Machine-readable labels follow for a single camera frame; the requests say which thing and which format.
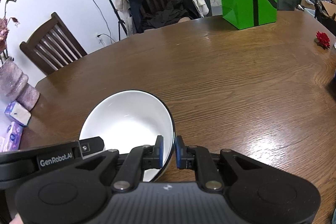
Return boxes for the black clothes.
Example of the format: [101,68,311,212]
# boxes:
[143,0,189,30]

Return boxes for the purple textured vase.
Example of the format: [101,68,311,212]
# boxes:
[0,56,40,112]

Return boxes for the dark wooden chair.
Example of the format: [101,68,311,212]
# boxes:
[20,12,88,75]
[136,0,200,33]

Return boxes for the purple tissue pack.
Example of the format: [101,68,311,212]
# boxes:
[0,122,25,153]
[4,101,32,126]

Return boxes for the white black-rimmed bowl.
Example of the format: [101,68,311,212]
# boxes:
[79,90,175,183]

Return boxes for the red rose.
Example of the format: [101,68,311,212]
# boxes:
[314,31,331,50]

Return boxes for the cardboard box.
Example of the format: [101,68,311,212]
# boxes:
[302,0,336,37]

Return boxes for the navy garment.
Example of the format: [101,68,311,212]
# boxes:
[129,0,143,34]

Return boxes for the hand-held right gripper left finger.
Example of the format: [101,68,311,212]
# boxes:
[76,135,164,193]

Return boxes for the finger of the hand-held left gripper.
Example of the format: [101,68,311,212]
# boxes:
[79,136,105,159]

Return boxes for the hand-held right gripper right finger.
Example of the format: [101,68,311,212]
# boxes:
[176,136,263,192]

